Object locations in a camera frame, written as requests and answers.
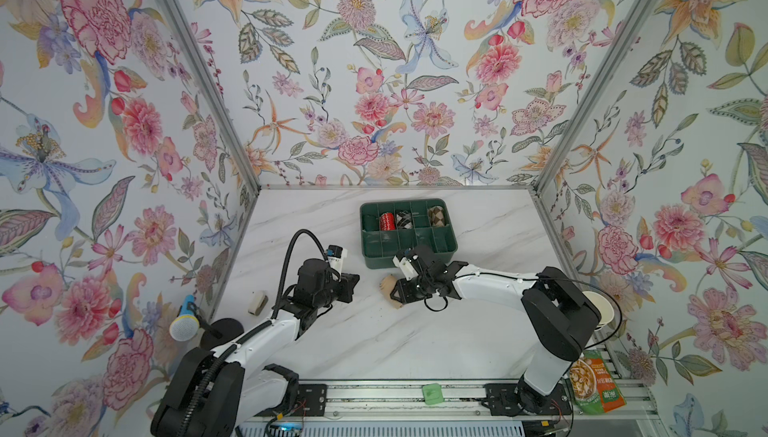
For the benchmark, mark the small beige block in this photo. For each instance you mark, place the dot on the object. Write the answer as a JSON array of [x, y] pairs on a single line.
[[258, 303]]

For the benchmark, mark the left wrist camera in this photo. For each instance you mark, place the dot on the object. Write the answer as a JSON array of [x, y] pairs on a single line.
[[336, 256]]

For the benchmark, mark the red rolled sock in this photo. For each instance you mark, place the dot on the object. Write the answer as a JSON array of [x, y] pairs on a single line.
[[387, 222]]

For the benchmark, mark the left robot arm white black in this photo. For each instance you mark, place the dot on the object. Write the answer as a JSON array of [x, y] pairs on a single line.
[[215, 390]]

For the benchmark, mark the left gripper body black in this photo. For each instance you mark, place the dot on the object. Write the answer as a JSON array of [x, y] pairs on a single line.
[[327, 296]]

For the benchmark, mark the brown checkered rolled sock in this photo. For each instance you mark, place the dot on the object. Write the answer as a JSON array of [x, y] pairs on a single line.
[[437, 216]]

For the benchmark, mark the blue white toy microphone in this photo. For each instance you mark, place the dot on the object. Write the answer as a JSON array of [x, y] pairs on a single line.
[[185, 325]]

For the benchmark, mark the green sticky tag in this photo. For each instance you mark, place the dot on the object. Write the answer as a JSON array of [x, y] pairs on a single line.
[[432, 394]]

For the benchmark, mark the stacked paper cups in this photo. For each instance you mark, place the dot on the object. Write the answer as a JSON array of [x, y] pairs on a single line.
[[604, 307]]

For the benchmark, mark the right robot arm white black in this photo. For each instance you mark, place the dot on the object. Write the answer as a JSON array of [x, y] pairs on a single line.
[[563, 316]]

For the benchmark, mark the green divided organizer tray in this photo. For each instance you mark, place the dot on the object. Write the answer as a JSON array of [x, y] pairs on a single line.
[[378, 248]]

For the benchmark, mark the striped tan maroon purple sock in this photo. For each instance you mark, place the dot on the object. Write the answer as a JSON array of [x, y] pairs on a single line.
[[387, 286]]

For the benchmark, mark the black round stand base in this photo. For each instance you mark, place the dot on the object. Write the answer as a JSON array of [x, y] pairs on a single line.
[[220, 332]]

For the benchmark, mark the green snack packet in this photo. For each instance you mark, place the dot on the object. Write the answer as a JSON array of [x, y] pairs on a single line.
[[594, 390]]

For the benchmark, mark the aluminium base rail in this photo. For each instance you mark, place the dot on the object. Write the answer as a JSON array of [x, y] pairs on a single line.
[[347, 400]]

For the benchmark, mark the black white argyle rolled sock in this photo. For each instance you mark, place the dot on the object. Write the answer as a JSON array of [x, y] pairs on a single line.
[[403, 220]]

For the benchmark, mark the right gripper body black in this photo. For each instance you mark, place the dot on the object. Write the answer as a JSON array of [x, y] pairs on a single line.
[[413, 290]]

